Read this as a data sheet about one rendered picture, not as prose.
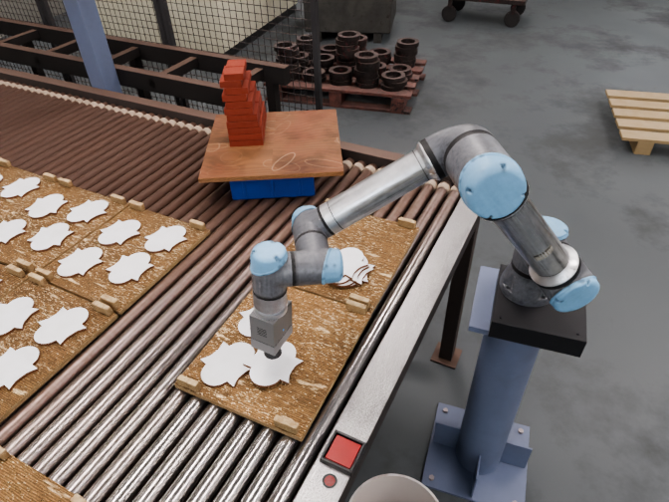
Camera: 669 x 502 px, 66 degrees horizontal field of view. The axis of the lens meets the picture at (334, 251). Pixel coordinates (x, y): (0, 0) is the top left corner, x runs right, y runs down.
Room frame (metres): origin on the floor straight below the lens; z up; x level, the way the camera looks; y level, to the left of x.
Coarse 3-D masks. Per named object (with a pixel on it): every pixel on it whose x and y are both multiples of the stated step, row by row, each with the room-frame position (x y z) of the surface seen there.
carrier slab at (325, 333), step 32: (288, 288) 1.08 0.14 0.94; (320, 320) 0.95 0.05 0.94; (352, 320) 0.94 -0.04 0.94; (256, 352) 0.85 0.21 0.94; (320, 352) 0.84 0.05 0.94; (224, 384) 0.75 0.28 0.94; (288, 384) 0.74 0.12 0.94; (320, 384) 0.74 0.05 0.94; (256, 416) 0.66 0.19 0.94; (288, 416) 0.66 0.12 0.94
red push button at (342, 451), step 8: (336, 440) 0.60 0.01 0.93; (344, 440) 0.60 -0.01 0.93; (336, 448) 0.58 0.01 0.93; (344, 448) 0.58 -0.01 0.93; (352, 448) 0.58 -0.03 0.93; (328, 456) 0.56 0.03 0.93; (336, 456) 0.56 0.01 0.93; (344, 456) 0.56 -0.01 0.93; (352, 456) 0.56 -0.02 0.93; (344, 464) 0.54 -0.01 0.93
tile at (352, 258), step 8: (344, 248) 1.21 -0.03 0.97; (352, 248) 1.20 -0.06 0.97; (344, 256) 1.17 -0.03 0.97; (352, 256) 1.17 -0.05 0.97; (360, 256) 1.17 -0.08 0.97; (344, 264) 1.13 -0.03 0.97; (352, 264) 1.13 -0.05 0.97; (360, 264) 1.13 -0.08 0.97; (344, 272) 1.10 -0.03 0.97; (352, 272) 1.10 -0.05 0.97
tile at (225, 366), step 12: (228, 348) 0.86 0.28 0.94; (240, 348) 0.85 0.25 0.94; (252, 348) 0.85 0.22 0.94; (204, 360) 0.82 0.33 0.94; (216, 360) 0.82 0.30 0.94; (228, 360) 0.82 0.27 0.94; (240, 360) 0.82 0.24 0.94; (204, 372) 0.78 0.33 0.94; (216, 372) 0.78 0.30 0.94; (228, 372) 0.78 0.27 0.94; (240, 372) 0.78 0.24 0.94; (216, 384) 0.74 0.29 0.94
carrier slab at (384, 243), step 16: (352, 224) 1.37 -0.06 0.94; (368, 224) 1.37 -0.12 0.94; (384, 224) 1.36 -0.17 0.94; (336, 240) 1.29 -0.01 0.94; (352, 240) 1.29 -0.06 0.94; (368, 240) 1.28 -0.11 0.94; (384, 240) 1.28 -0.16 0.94; (400, 240) 1.28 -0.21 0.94; (368, 256) 1.20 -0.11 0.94; (384, 256) 1.20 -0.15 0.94; (400, 256) 1.20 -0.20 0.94; (384, 272) 1.13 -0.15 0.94; (304, 288) 1.07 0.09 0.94; (320, 288) 1.07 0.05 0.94; (336, 288) 1.07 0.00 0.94; (352, 288) 1.07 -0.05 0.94; (368, 288) 1.06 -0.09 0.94; (384, 288) 1.06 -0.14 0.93
